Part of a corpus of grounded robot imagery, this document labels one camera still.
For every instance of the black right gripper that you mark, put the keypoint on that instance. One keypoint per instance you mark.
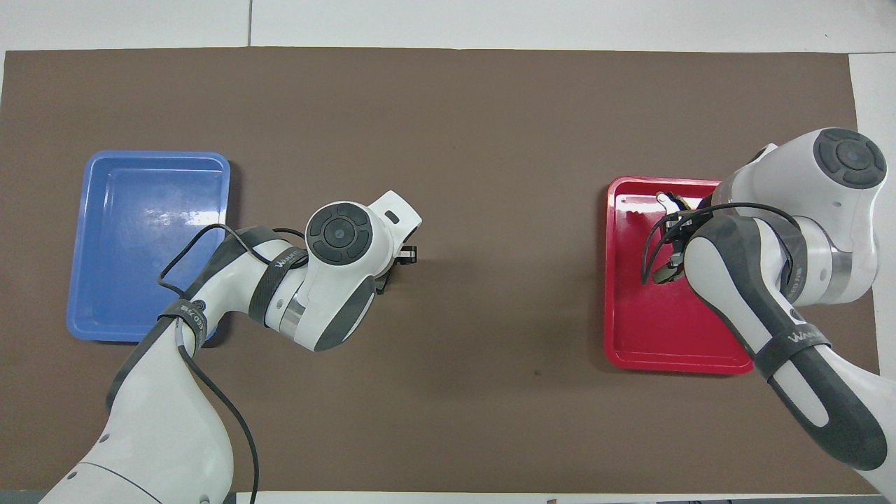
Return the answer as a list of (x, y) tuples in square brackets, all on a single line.
[(693, 234)]

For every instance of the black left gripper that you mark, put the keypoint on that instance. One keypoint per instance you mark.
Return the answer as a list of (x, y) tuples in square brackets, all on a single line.
[(388, 276)]

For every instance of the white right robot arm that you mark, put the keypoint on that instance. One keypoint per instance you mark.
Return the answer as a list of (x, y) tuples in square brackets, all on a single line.
[(777, 280)]

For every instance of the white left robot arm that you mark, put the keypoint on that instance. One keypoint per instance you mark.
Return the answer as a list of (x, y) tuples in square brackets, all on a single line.
[(315, 280)]

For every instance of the red plastic tray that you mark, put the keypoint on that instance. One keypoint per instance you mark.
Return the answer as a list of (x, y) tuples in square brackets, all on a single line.
[(665, 329)]

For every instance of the brown table mat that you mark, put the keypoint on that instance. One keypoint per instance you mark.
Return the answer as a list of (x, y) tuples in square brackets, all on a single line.
[(490, 140)]

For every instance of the blue plastic tray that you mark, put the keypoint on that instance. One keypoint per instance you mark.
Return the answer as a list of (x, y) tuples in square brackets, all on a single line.
[(133, 238)]

